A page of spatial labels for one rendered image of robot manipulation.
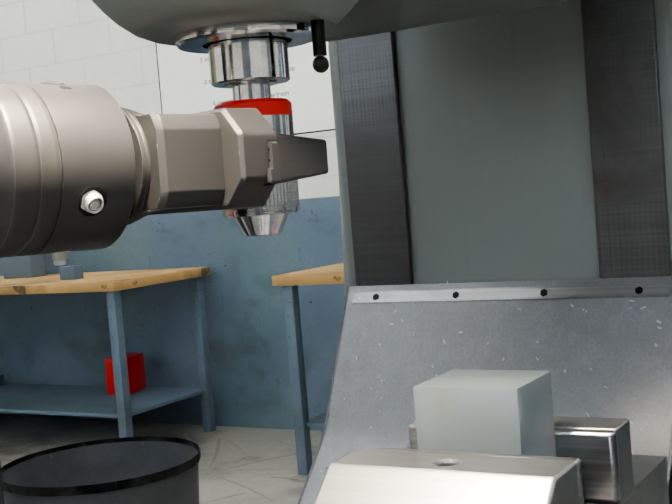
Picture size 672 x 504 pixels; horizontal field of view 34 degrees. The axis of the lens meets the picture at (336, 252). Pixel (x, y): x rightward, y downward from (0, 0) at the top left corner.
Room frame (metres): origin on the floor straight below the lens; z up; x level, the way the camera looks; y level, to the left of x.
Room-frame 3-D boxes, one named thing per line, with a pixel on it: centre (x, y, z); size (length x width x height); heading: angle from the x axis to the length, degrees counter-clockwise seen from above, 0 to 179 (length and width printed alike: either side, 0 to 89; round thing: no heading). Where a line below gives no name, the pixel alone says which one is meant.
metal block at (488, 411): (0.59, -0.07, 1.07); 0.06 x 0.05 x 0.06; 59
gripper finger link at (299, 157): (0.64, 0.02, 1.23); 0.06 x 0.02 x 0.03; 131
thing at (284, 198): (0.66, 0.04, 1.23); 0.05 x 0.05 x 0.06
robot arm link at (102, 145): (0.60, 0.11, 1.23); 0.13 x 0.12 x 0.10; 41
